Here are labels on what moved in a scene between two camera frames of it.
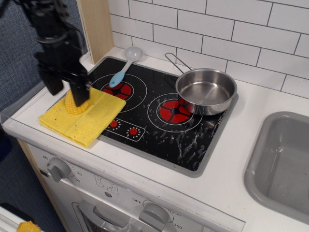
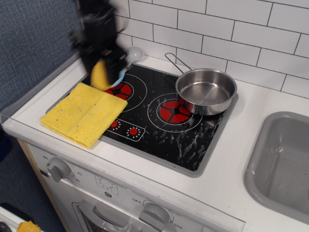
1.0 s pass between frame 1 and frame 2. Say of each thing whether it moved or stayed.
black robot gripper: moved
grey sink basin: stayed
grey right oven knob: stayed
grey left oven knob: stayed
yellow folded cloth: stayed
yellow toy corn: moved
